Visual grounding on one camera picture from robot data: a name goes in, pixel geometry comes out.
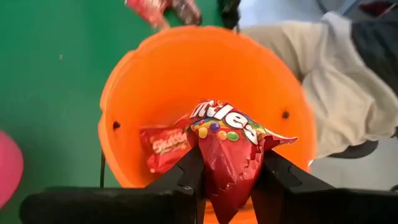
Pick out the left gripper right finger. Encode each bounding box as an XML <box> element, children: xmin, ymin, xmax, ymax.
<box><xmin>250</xmin><ymin>150</ymin><xmax>398</xmax><ymax>224</ymax></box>

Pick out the green table mat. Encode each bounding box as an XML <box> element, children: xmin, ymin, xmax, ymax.
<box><xmin>0</xmin><ymin>0</ymin><xmax>224</xmax><ymax>224</ymax></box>

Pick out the brown PayDay bar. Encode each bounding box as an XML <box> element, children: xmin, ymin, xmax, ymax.
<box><xmin>170</xmin><ymin>0</ymin><xmax>203</xmax><ymax>26</ymax></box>

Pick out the orange pumpkin bucket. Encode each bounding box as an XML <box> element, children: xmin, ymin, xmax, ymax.
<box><xmin>98</xmin><ymin>25</ymin><xmax>318</xmax><ymax>224</ymax></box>

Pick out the pink pumpkin bucket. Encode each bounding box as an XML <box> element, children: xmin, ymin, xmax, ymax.
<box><xmin>0</xmin><ymin>129</ymin><xmax>25</xmax><ymax>210</ymax></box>

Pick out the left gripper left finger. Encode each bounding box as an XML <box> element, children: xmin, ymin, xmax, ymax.
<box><xmin>20</xmin><ymin>145</ymin><xmax>206</xmax><ymax>224</ymax></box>

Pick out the red Skittles pack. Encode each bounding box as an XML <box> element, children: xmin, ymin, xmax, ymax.
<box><xmin>139</xmin><ymin>113</ymin><xmax>193</xmax><ymax>174</ymax></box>
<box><xmin>186</xmin><ymin>99</ymin><xmax>299</xmax><ymax>224</ymax></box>
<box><xmin>124</xmin><ymin>0</ymin><xmax>171</xmax><ymax>29</ymax></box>

